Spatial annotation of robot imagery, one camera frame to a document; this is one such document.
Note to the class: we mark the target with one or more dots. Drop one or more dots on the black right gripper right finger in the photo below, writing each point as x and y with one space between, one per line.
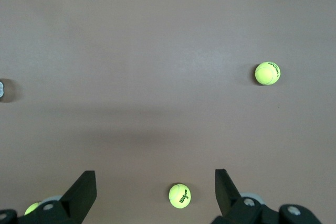
229 205

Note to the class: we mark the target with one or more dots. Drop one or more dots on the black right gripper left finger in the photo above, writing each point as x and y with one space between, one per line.
76 203

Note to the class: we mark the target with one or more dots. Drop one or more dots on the white blue tennis ball can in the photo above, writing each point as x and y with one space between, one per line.
1 90

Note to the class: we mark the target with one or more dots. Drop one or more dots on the yellow-green tennis ball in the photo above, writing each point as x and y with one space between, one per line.
31 208
176 195
266 74

